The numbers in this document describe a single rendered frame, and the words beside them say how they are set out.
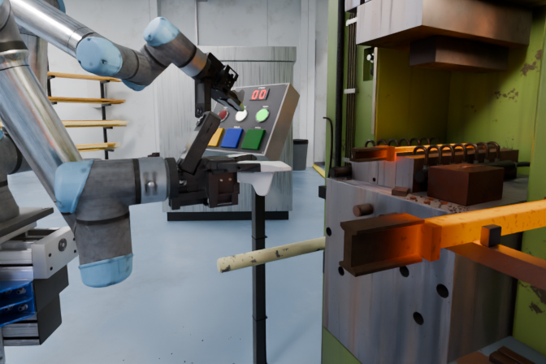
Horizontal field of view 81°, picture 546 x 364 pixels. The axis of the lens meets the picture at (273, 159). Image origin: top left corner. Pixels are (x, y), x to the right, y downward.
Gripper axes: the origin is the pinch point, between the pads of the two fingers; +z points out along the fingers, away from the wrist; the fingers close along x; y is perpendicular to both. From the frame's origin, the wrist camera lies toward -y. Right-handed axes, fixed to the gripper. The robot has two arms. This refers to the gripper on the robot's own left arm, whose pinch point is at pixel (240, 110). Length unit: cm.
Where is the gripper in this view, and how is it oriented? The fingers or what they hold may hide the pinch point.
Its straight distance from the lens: 103.3
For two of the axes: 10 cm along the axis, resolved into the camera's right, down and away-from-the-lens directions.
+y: 3.1, -9.1, 2.8
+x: -7.9, -0.8, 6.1
